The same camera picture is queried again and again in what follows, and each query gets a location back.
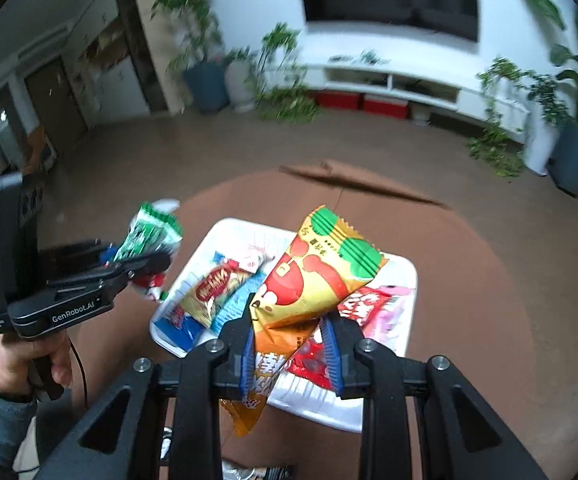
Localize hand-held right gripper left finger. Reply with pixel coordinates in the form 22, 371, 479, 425
34, 305, 257, 480

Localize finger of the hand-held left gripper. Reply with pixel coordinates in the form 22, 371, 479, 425
96, 242, 130, 264
101, 251, 172, 295

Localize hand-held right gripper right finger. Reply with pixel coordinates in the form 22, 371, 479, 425
319, 314, 550, 480

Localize red chocolate ball bag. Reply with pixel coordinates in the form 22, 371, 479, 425
284, 329, 336, 392

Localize green red white snack packet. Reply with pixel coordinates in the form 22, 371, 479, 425
114, 199, 184, 302

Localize white plastic tray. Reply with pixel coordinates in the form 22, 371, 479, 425
150, 217, 418, 433

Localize light blue snack packet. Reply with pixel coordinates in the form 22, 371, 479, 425
211, 280, 271, 336

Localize orange snack packet green stripes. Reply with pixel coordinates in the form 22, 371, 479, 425
221, 205, 390, 438

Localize person's left hand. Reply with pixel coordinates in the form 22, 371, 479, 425
0, 324, 76, 402

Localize red snack packet white print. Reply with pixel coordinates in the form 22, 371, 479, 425
336, 287, 406, 327

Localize gold snack packet red label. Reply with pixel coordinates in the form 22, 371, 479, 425
176, 264, 255, 328

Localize white pink snack packet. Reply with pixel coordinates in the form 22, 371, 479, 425
221, 460, 265, 480

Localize brown door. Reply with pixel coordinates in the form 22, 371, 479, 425
23, 57, 90, 142

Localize white cupboard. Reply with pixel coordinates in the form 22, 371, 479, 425
63, 15, 156, 127

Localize dark blue plant pot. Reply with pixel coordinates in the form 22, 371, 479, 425
548, 122, 578, 197
184, 60, 231, 114

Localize grey white plant pot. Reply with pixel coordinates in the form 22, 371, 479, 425
224, 57, 261, 112

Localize small green houseplant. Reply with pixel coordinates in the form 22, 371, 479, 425
225, 47, 256, 67

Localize trailing green houseplant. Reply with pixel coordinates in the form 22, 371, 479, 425
256, 22, 321, 122

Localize tall leafy houseplant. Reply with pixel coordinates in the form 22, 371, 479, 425
151, 0, 226, 77

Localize red storage box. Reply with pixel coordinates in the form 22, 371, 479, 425
315, 91, 363, 111
363, 93, 411, 119

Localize white television cabinet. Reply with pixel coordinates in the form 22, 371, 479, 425
299, 57, 533, 134

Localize trailing vine houseplant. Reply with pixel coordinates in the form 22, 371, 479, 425
468, 57, 531, 177

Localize bushy green houseplant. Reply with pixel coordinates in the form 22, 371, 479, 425
528, 72, 571, 127

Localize black cable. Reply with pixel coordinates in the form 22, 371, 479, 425
66, 337, 90, 411

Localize tangle of cables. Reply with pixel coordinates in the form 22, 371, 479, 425
329, 50, 393, 67

